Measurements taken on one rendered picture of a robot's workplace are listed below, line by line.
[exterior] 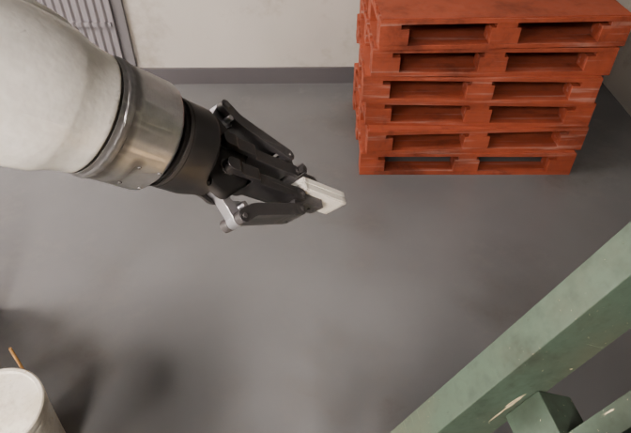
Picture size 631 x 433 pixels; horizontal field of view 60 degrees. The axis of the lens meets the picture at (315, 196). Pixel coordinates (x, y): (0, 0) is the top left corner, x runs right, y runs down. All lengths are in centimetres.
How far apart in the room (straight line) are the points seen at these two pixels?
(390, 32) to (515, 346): 201
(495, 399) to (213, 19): 332
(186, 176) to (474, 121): 274
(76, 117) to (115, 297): 232
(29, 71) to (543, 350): 75
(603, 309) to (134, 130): 67
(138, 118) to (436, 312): 222
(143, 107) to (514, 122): 287
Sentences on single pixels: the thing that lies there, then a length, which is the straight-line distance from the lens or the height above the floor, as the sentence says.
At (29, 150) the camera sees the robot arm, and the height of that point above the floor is 176.
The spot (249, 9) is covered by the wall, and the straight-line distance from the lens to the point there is 385.
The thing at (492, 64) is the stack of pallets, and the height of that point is 68.
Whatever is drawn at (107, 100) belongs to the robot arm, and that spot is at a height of 177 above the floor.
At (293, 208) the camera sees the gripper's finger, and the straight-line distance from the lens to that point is 52.
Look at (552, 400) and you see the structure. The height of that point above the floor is 114.
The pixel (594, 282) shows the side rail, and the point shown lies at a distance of 85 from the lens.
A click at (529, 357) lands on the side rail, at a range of 89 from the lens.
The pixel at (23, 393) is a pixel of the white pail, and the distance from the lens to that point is 205.
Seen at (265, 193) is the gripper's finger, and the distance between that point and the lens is 51.
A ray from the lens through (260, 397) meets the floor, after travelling 225.
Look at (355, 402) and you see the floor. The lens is 224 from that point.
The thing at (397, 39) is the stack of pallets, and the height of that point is 83.
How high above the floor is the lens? 196
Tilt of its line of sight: 41 degrees down
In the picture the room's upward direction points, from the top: straight up
